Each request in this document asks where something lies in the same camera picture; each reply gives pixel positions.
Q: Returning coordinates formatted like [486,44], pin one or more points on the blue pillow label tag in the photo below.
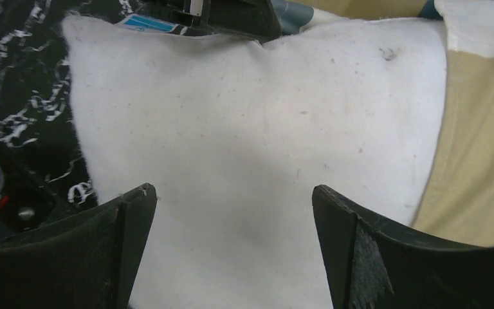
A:
[141,23]

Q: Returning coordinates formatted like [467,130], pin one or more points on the blue beige white pillowcase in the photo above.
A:
[458,202]

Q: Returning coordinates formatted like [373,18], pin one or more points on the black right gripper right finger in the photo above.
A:
[372,261]

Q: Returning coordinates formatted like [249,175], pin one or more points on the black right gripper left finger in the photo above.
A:
[88,260]

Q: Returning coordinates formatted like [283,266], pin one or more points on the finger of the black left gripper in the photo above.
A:
[255,19]

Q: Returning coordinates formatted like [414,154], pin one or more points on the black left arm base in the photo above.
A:
[26,201]

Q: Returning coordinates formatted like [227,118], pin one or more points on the white pillow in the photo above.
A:
[235,135]

